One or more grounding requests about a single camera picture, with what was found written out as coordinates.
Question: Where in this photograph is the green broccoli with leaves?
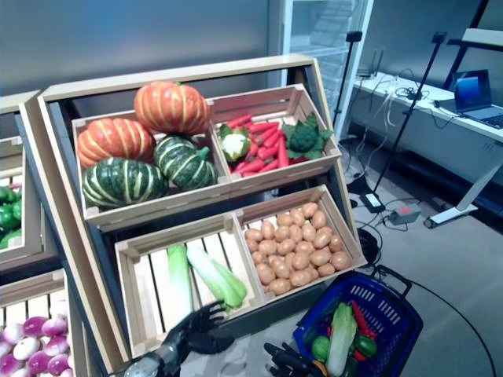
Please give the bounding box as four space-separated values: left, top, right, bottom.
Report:
282 112 333 160

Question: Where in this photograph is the white cauliflower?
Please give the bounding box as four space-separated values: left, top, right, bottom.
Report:
218 124 252 163

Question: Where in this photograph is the black frame with wood panel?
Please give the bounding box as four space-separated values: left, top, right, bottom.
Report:
443 0 503 92

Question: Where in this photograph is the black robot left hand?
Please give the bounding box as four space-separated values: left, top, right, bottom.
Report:
156 300 236 374

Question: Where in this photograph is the wooden crate with potatoes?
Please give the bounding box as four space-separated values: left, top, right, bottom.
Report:
234 184 369 306

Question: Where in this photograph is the white desk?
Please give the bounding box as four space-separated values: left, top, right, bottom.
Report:
351 74 503 229

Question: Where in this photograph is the napa cabbage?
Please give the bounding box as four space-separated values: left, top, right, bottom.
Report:
325 302 359 377

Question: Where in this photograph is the wooden crate with leeks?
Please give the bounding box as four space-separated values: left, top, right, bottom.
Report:
114 214 266 357

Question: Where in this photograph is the wooden crate with peppers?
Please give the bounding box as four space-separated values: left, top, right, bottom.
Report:
0 135 45 265

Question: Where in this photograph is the blue plastic shopping basket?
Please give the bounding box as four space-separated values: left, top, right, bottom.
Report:
292 270 424 377

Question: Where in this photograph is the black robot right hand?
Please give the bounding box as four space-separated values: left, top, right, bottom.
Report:
263 342 328 377

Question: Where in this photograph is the dark green bell pepper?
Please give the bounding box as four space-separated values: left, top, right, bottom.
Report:
353 334 379 358

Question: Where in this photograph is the wooden crate with turnips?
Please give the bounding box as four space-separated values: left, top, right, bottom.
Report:
0 269 76 377

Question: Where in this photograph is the coiled black cable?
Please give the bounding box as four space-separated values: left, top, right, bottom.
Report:
354 227 383 269

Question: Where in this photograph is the open grey laptop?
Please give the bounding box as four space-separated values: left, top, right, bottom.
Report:
433 69 503 130

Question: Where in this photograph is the black basket handle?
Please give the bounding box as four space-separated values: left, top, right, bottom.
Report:
368 265 413 300

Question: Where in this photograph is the tall black tripod stand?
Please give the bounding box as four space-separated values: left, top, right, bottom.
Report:
370 32 449 198

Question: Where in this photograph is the red chilli pepper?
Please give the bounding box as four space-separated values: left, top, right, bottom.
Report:
350 299 371 333

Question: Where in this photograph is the short black tripod stand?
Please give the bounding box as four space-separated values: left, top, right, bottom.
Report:
332 31 363 139

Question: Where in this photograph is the wooden crate with carrots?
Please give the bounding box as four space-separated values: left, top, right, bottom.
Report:
205 83 342 194

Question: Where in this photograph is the black power brick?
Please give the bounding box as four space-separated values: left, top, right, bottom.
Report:
360 192 387 214

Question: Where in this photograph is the green leafy leek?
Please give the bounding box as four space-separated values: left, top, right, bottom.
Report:
185 243 248 309

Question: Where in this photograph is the large wooden display stand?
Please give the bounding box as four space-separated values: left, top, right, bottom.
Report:
18 54 369 374

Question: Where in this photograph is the large orange pumpkin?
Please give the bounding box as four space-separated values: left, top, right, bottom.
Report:
133 80 211 136

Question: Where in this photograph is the wooden crate with pumpkins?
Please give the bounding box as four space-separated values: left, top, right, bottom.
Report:
72 108 233 232

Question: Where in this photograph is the small green striped pumpkin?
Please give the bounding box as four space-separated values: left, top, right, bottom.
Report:
152 135 218 191

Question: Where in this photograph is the large green striped pumpkin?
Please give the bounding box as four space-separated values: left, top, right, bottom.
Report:
81 157 169 210

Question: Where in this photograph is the white cable bundle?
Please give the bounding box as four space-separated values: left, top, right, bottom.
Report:
375 75 398 127

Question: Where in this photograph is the flat orange pumpkin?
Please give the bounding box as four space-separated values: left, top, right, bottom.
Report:
76 117 156 169

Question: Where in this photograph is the pale straight leek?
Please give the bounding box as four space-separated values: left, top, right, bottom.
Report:
167 243 194 330

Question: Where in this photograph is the long black floor cable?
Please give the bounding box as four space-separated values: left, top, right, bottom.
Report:
407 280 501 377

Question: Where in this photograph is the grey dock device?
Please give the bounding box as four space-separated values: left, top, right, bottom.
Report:
356 48 385 79

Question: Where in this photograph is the grey box with red top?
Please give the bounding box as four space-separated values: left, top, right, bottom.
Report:
389 203 423 226

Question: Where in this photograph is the light green bell pepper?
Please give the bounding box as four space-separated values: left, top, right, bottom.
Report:
311 335 331 364

